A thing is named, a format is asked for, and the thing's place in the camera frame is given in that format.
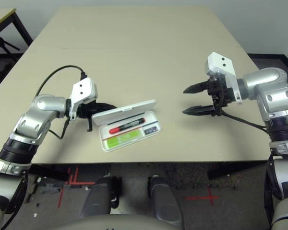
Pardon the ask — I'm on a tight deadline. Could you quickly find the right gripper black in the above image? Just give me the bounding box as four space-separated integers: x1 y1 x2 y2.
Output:
181 78 233 117

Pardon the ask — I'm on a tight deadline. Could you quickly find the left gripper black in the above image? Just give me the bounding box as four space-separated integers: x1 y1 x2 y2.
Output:
76 100 118 132

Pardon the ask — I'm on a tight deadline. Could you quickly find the white plastic pencil case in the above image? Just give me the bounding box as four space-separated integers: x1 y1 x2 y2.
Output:
91 99 163 152

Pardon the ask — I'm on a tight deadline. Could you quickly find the green eraser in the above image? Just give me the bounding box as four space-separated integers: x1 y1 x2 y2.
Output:
106 130 144 149

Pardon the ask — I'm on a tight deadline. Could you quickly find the red and black marker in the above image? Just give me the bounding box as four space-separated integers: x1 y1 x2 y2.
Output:
108 117 146 135

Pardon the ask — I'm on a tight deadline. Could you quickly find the black table foot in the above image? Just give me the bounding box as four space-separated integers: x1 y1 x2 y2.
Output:
207 161 267 179
28 164 70 182

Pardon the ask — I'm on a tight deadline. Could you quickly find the grey left robot leg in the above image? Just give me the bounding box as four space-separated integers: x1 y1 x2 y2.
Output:
80 176 122 216

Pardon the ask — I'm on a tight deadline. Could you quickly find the grey robot leg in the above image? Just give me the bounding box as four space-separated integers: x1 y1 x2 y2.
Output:
80 176 122 216
147 174 185 228

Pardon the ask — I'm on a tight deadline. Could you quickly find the grey robot torso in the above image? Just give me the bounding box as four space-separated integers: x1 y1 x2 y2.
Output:
45 214 183 230

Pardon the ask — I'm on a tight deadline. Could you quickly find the grey right robot leg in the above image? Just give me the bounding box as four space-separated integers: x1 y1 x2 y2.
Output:
147 174 185 228

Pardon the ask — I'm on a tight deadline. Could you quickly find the black tripod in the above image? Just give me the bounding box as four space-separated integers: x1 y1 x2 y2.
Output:
0 35 20 55

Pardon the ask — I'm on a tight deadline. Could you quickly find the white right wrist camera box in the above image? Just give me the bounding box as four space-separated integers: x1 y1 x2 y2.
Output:
204 52 243 104

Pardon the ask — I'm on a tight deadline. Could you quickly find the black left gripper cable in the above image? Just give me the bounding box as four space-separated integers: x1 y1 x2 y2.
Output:
48 116 70 140

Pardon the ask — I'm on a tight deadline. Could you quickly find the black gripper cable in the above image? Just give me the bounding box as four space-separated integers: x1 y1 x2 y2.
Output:
220 110 269 131
48 116 70 140

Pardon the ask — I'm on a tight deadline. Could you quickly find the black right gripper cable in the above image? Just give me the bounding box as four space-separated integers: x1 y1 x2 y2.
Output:
220 110 269 131

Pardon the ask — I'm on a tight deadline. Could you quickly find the black left camera cable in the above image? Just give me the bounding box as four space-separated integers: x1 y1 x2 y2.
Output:
36 65 87 99

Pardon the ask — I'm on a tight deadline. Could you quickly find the side table with black frame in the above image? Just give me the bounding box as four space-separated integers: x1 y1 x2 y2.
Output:
0 8 34 58

